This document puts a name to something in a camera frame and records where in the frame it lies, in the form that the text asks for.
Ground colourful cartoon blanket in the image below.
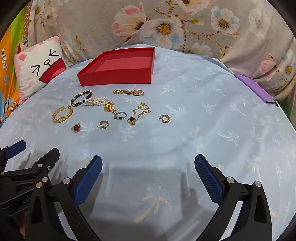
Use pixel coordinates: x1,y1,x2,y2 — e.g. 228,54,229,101
0,9,31,130

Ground grey floral blanket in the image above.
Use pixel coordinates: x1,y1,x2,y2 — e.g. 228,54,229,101
23,0,296,100

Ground pink cat face pillow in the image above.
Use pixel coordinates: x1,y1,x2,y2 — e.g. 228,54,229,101
13,35,70,102

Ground dark bead bracelet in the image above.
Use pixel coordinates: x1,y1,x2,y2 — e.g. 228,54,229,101
70,90,93,107

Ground red cardboard box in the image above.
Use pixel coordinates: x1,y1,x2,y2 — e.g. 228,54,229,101
77,47,155,87

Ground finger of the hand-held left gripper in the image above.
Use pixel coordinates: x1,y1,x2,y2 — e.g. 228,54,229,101
0,140,27,173
0,148,60,186

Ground white pearl bracelet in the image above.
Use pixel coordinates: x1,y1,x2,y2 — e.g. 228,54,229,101
81,96,110,107

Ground light blue palm-print sheet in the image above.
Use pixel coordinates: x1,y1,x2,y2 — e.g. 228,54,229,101
0,43,296,241

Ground gold braided bangle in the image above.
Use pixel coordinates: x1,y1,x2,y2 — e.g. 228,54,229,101
52,105,73,124

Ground gold bead bracelet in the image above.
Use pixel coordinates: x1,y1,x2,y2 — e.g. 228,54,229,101
104,101,116,116

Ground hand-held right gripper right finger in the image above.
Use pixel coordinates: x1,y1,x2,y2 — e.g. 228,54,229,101
194,154,274,241

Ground gold chain black clover bracelet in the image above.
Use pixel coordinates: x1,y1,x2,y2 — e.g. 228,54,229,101
127,102,151,126

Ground gold wrist watch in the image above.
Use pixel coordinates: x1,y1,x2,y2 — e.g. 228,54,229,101
113,89,144,96

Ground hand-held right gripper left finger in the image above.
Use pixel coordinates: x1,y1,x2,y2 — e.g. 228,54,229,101
25,155,103,241

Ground purple mat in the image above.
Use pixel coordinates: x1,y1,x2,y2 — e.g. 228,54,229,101
235,74,279,107

